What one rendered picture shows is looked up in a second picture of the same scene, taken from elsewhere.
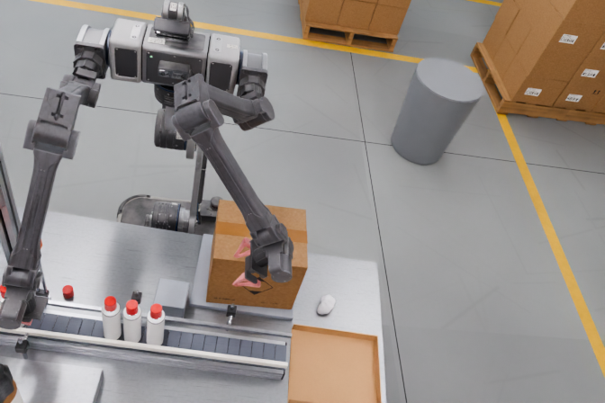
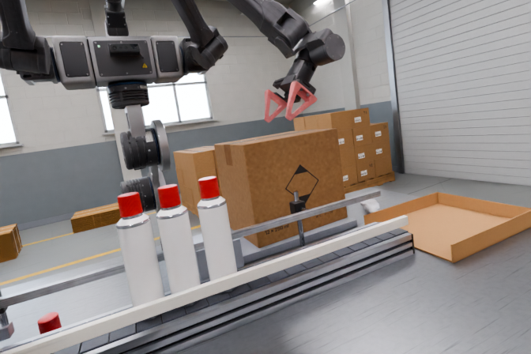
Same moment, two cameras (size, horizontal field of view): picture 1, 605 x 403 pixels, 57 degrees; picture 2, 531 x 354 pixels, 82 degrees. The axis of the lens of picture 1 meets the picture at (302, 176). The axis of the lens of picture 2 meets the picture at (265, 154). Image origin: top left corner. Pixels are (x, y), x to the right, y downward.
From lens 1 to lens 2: 145 cm
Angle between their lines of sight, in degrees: 41
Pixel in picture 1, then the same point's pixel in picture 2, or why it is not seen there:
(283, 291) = (329, 182)
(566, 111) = (366, 182)
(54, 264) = (19, 319)
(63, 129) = not seen: outside the picture
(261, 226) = (280, 11)
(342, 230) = not seen: hidden behind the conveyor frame
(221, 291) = (270, 214)
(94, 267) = (88, 295)
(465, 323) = not seen: hidden behind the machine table
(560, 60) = (344, 154)
